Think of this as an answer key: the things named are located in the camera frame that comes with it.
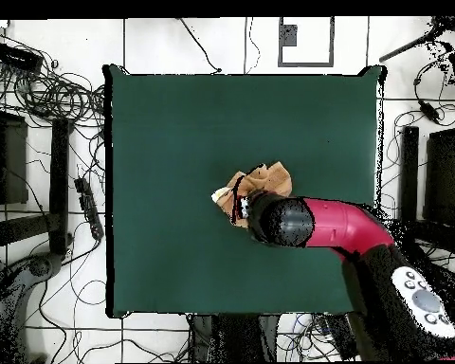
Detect black cable with plug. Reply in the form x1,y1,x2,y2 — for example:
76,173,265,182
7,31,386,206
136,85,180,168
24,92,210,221
178,17,223,74

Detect tan terry towel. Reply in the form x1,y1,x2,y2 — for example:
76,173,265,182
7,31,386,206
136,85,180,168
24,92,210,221
210,160,294,228

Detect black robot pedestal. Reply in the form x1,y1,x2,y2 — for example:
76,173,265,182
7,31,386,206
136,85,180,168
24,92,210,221
189,314,280,363

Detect dark green table cloth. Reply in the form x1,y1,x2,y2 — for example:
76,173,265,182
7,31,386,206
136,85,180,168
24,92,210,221
102,64,387,319

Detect black power adapter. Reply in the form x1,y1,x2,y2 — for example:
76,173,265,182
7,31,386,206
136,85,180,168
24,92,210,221
418,100,441,124

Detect black network switch box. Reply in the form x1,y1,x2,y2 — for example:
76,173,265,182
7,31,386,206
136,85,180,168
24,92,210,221
0,42,45,73

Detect grey stand base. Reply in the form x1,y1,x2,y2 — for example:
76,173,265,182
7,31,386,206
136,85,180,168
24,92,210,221
0,251,65,361

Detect black metal frame stand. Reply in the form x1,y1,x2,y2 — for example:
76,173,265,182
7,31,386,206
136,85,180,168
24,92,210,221
0,84,75,263
395,96,455,263

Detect grey square floor frame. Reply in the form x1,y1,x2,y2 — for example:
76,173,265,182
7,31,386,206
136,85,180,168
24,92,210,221
277,16,336,68

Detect black cable tangle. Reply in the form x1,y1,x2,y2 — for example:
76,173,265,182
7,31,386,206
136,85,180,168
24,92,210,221
0,29,107,130

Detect black tripod rod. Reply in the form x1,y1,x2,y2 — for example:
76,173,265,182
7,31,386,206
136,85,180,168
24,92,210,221
378,16,455,64

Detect dark grey floor socket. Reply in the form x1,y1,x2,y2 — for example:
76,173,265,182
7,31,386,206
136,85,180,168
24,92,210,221
280,24,299,47

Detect black power strip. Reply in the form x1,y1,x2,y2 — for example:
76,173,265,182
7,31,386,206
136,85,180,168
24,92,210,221
74,176,104,241

